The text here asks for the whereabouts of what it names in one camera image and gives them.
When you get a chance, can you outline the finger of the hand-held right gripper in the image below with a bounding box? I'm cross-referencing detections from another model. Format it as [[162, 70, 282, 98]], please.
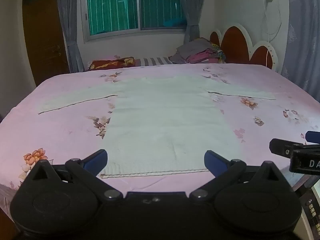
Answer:
[[305, 131, 320, 144], [269, 138, 320, 158]]

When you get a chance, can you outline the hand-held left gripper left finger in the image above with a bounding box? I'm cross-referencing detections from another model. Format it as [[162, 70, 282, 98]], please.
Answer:
[[31, 149, 123, 202]]

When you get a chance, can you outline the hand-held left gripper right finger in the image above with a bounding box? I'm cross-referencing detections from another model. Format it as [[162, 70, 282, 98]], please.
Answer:
[[189, 150, 278, 202]]

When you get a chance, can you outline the white knit sweater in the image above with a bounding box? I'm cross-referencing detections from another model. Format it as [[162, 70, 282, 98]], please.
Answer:
[[37, 76, 277, 179]]

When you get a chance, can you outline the pile of folded clothes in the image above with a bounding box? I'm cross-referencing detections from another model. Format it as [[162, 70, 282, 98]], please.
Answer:
[[170, 38, 227, 64]]

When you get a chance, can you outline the bed with pink floral sheet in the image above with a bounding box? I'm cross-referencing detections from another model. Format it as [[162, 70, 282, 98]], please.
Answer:
[[0, 64, 320, 220]]

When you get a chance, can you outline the white device with buttons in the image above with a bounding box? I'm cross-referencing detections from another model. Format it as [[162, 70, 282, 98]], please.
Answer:
[[292, 174, 320, 240]]

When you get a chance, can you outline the red floral pillow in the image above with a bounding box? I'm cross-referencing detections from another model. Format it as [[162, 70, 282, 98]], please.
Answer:
[[87, 57, 136, 71]]

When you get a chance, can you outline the blue-grey patterned curtain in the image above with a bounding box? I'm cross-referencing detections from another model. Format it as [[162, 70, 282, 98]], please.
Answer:
[[281, 0, 320, 96]]

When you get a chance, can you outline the grey striped pillow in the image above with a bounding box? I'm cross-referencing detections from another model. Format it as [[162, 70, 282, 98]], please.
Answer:
[[135, 57, 173, 67]]

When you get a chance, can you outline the brown wooden door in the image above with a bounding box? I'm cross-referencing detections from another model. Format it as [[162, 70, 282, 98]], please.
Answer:
[[22, 0, 71, 87]]

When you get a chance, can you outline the teal cloth behind window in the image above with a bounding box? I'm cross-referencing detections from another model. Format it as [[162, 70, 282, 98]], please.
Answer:
[[163, 18, 187, 27]]

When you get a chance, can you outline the window with green shutter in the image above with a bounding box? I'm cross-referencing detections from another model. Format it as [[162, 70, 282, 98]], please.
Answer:
[[82, 0, 188, 43]]

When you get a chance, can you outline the white charging cable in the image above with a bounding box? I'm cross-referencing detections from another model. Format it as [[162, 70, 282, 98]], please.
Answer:
[[260, 0, 283, 68]]

